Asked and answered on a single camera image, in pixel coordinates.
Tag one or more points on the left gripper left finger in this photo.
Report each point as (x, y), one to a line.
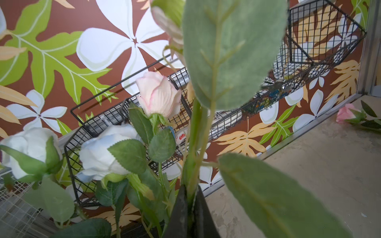
(178, 223)

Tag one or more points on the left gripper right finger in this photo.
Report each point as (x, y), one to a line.
(202, 221)

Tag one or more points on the pale pink rose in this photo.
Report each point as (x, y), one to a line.
(158, 95)

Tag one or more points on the cream rose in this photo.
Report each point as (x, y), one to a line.
(275, 202)

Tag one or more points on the bluish white rose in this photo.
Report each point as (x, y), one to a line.
(96, 159)

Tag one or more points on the white wire basket left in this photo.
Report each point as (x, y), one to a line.
(19, 219)

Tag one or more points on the black wire basket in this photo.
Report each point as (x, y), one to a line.
(228, 47)

